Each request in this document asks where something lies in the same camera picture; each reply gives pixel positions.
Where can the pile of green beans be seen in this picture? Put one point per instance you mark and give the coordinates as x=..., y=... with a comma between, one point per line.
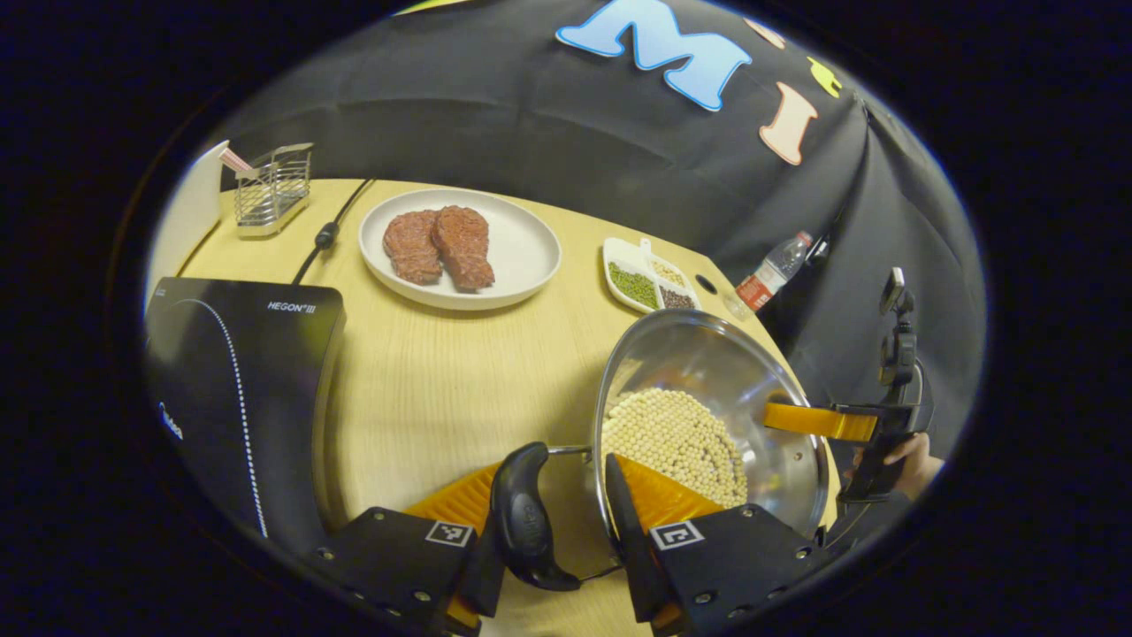
x=633, y=285

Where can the stainless steel pot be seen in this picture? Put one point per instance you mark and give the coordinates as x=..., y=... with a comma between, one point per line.
x=699, y=354

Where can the black induction cooktop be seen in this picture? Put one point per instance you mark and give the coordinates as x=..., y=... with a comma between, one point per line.
x=248, y=398

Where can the white divided dish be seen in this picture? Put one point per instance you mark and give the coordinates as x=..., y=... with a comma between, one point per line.
x=623, y=252

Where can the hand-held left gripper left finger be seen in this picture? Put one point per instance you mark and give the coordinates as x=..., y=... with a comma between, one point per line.
x=402, y=562

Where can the pile of pale beans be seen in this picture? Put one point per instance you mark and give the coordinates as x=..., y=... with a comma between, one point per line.
x=668, y=272

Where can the white toaster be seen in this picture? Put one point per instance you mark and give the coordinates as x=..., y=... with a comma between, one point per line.
x=190, y=221

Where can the pile of soybeans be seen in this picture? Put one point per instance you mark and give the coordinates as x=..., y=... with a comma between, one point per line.
x=676, y=442

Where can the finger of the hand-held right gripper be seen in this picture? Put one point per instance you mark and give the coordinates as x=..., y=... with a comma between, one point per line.
x=818, y=421

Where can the pile of dark beans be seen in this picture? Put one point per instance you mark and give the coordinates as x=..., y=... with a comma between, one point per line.
x=677, y=299

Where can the brown steak piece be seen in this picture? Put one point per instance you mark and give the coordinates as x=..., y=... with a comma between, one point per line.
x=464, y=246
x=411, y=248

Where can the plastic bottle with red label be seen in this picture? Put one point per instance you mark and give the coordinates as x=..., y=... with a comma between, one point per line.
x=765, y=279

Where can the white round plate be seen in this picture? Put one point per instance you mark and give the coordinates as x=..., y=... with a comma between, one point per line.
x=522, y=248

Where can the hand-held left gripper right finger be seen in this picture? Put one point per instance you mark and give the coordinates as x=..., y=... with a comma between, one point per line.
x=632, y=566

